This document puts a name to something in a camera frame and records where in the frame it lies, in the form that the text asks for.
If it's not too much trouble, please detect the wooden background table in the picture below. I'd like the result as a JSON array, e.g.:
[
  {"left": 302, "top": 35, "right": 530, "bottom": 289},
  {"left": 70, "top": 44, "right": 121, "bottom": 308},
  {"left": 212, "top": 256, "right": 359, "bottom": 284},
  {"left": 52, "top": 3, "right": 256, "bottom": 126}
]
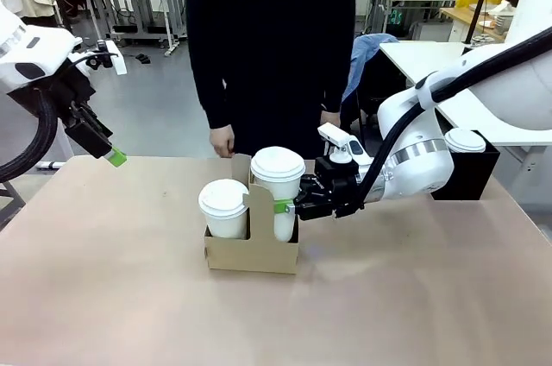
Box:
[{"left": 439, "top": 6, "right": 508, "bottom": 44}]

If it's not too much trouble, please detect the stack of white cup lids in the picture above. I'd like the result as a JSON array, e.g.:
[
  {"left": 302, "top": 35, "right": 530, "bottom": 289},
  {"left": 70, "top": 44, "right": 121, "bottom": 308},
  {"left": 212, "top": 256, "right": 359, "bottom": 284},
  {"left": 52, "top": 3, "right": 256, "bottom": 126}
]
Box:
[{"left": 443, "top": 128, "right": 488, "bottom": 155}]

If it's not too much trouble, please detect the white side table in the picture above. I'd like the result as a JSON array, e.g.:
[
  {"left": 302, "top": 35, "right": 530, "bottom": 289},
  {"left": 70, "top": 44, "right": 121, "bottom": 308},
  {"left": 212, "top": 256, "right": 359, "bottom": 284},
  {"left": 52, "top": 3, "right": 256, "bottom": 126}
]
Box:
[{"left": 378, "top": 40, "right": 552, "bottom": 161}]

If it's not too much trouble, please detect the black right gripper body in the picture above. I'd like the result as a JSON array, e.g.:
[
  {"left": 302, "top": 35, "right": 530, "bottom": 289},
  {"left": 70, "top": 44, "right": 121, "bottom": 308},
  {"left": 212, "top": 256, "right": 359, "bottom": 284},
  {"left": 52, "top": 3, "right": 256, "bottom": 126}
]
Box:
[{"left": 310, "top": 157, "right": 361, "bottom": 219}]

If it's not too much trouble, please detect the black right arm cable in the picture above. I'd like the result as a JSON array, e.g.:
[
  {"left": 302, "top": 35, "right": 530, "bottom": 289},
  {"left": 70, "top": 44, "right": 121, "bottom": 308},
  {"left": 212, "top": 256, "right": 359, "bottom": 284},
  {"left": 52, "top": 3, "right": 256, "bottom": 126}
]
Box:
[{"left": 355, "top": 25, "right": 552, "bottom": 212}]

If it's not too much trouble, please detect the white paper cup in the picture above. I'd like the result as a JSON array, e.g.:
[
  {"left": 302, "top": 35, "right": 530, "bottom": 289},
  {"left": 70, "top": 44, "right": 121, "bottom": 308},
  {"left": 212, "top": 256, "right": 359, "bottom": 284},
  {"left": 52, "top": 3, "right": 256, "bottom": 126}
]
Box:
[
  {"left": 204, "top": 205, "right": 250, "bottom": 241},
  {"left": 253, "top": 175, "right": 301, "bottom": 243}
]

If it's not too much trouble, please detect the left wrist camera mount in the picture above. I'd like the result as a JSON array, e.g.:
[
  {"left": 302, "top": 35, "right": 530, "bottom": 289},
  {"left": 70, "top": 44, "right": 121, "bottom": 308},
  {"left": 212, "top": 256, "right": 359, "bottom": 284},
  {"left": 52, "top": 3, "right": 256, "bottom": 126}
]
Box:
[{"left": 68, "top": 39, "right": 129, "bottom": 78}]

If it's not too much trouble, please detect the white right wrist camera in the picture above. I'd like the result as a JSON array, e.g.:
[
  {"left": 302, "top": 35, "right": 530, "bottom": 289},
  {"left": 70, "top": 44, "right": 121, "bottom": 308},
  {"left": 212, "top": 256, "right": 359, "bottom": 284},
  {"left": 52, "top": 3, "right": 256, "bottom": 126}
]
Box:
[{"left": 317, "top": 122, "right": 373, "bottom": 166}]

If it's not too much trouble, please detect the brown cardboard cup carrier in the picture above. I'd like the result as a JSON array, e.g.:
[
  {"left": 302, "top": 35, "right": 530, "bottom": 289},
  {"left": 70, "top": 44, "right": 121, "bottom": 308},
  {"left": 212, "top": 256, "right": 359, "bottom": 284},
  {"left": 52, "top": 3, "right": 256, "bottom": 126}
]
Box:
[{"left": 203, "top": 152, "right": 301, "bottom": 275}]

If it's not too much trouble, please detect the stack of white dishes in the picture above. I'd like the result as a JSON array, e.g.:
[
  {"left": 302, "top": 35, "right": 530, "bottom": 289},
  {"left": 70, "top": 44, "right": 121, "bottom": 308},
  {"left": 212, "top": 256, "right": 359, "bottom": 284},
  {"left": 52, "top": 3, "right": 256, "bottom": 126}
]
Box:
[{"left": 491, "top": 11, "right": 518, "bottom": 35}]

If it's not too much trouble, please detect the person's right hand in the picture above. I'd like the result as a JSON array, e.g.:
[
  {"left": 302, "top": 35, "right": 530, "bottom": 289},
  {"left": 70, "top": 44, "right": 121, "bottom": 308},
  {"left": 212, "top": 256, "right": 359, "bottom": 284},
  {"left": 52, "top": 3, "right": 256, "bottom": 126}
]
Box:
[{"left": 209, "top": 124, "right": 237, "bottom": 159}]

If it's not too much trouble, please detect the white plastic cup lid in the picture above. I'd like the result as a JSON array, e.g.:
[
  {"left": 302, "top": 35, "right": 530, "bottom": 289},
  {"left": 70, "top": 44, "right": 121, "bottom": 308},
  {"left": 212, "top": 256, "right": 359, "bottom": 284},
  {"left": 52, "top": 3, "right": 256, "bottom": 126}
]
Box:
[
  {"left": 198, "top": 178, "right": 250, "bottom": 214},
  {"left": 250, "top": 146, "right": 307, "bottom": 185}
]

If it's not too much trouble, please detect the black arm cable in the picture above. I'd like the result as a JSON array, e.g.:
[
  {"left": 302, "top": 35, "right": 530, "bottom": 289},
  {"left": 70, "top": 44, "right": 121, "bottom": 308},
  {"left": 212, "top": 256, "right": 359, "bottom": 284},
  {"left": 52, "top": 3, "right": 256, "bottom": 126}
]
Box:
[
  {"left": 0, "top": 84, "right": 60, "bottom": 184},
  {"left": 355, "top": 25, "right": 552, "bottom": 212}
]

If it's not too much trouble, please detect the person's left forearm black sleeve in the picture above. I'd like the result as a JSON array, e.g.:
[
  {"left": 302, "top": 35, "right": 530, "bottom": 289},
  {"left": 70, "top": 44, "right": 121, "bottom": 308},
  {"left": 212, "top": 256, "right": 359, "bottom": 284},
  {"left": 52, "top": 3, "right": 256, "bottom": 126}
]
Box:
[{"left": 321, "top": 33, "right": 358, "bottom": 115}]

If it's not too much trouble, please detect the person in black hoodie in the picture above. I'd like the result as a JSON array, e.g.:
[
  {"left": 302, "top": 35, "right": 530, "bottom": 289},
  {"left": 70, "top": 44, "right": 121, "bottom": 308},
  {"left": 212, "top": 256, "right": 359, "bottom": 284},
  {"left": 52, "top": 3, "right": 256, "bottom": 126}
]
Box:
[{"left": 182, "top": 0, "right": 358, "bottom": 161}]

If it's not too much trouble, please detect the person's right forearm black sleeve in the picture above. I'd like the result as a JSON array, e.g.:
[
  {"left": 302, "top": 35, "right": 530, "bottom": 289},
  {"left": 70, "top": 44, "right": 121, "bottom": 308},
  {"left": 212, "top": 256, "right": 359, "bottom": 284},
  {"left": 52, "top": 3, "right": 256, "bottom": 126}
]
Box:
[{"left": 188, "top": 33, "right": 236, "bottom": 130}]

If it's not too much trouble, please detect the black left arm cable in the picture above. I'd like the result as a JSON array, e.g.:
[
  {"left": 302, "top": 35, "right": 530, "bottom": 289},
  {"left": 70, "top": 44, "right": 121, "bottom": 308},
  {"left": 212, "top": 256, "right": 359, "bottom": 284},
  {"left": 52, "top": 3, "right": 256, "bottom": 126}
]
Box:
[{"left": 0, "top": 84, "right": 60, "bottom": 184}]

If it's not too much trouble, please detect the blue cloth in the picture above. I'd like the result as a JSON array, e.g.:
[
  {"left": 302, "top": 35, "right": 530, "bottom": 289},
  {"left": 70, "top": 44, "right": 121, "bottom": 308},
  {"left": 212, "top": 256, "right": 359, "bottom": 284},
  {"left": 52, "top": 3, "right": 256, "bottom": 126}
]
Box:
[{"left": 340, "top": 33, "right": 400, "bottom": 104}]

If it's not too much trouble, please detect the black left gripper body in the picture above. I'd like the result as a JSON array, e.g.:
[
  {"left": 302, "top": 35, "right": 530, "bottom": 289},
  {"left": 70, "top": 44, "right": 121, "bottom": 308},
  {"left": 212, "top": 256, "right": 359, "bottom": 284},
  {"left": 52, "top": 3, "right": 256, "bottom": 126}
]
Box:
[{"left": 33, "top": 64, "right": 97, "bottom": 126}]

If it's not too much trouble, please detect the black lid holder box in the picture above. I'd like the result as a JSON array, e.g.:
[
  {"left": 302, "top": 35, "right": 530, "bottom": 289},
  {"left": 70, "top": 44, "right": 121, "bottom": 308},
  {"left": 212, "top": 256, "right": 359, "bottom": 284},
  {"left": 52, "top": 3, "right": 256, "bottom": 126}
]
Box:
[{"left": 430, "top": 129, "right": 502, "bottom": 202}]

